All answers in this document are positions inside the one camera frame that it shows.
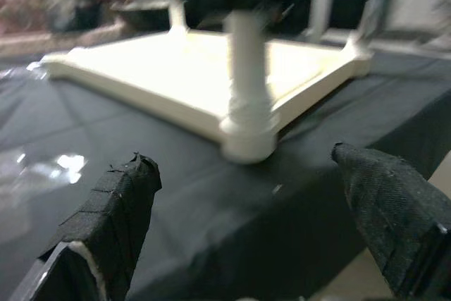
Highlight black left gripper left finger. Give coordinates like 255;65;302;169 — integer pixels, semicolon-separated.
6;152;162;301

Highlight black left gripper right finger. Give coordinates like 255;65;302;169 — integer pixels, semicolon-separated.
330;142;451;299

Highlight white plastic children table top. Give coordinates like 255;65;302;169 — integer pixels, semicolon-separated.
41;29;375;161

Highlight black round basin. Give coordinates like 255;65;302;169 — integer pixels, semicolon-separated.
112;0;173;30

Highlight black tablecloth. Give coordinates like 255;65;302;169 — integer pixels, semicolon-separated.
0;42;451;301

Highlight beige patterned cloth cover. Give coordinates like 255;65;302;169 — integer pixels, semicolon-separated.
0;18;128;57

